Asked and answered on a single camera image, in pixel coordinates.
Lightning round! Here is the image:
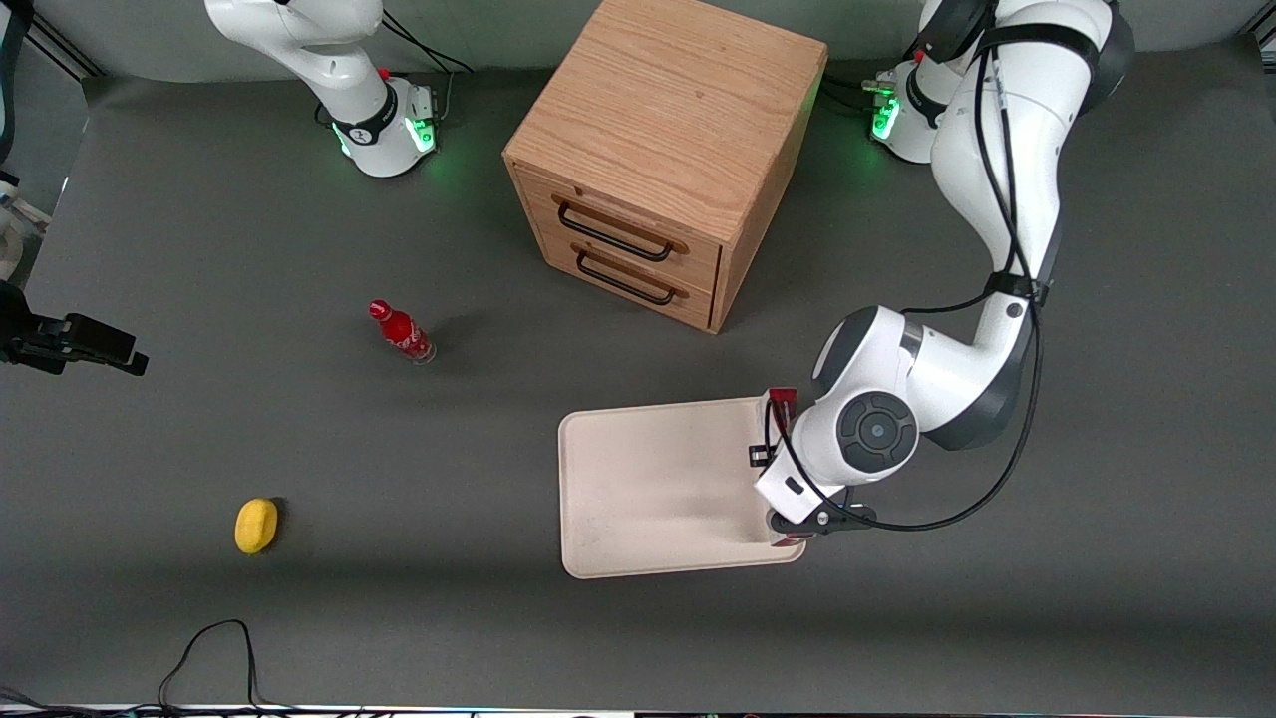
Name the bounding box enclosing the black metal drawer handle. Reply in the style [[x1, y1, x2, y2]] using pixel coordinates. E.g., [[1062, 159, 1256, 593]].
[[574, 245, 690, 307], [555, 198, 690, 264]]

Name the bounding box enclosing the thin black looped cable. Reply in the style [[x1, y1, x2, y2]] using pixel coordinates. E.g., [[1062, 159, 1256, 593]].
[[158, 618, 302, 715]]

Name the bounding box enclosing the wooden drawer front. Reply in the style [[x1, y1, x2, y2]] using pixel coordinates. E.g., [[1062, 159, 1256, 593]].
[[517, 165, 725, 296], [532, 223, 718, 332]]

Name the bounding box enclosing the cream plastic tray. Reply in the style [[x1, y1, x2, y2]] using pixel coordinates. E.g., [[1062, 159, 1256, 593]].
[[557, 395, 809, 581]]

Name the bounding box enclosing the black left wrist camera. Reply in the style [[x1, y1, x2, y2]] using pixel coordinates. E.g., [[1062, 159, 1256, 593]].
[[767, 502, 879, 538]]

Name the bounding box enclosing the yellow lemon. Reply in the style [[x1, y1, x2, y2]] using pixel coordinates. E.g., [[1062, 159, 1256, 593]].
[[233, 497, 281, 556]]

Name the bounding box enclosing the wooden drawer cabinet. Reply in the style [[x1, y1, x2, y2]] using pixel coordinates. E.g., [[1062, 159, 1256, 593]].
[[502, 0, 829, 336]]

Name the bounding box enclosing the red cola bottle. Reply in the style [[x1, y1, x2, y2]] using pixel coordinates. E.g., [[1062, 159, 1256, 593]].
[[367, 298, 438, 367]]

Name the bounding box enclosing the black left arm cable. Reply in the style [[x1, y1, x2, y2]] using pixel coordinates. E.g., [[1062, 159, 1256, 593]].
[[763, 40, 1044, 534]]

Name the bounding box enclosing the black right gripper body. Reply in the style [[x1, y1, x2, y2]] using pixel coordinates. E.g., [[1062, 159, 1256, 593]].
[[0, 281, 67, 376]]

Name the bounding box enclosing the black base cable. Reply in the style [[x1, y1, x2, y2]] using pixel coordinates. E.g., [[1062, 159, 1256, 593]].
[[825, 72, 900, 113], [382, 8, 476, 123]]

